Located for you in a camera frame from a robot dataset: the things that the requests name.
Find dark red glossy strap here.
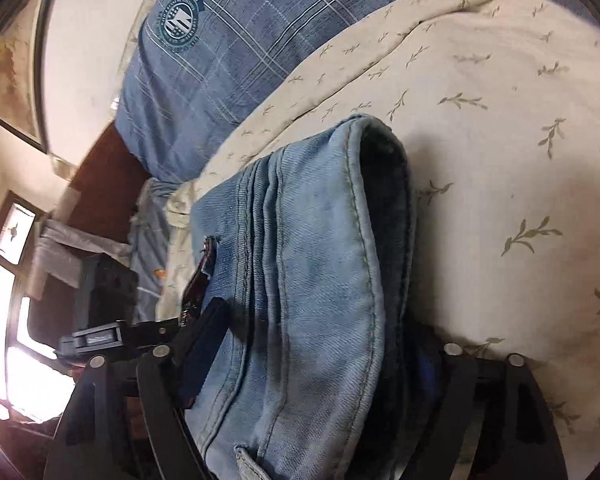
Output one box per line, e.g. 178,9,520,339
179,236,220,328

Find wooden framed window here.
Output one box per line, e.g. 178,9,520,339
0,189,77,427

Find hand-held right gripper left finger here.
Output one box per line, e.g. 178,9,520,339
44,298,232,480

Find framed wall picture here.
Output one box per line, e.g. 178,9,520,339
0,0,57,155

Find blue denim pants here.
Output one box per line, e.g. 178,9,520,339
182,114,462,480

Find brown wooden headboard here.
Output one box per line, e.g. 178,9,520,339
66,122,155,247

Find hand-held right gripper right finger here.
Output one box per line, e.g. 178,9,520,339
405,341,569,480

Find cream leaf-print bedsheet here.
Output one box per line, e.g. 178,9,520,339
160,0,600,461

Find grey cloth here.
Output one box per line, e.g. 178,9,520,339
29,219,132,297

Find blue plaid pillow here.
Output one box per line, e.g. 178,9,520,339
115,0,447,187

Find black box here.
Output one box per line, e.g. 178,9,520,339
79,254,140,332

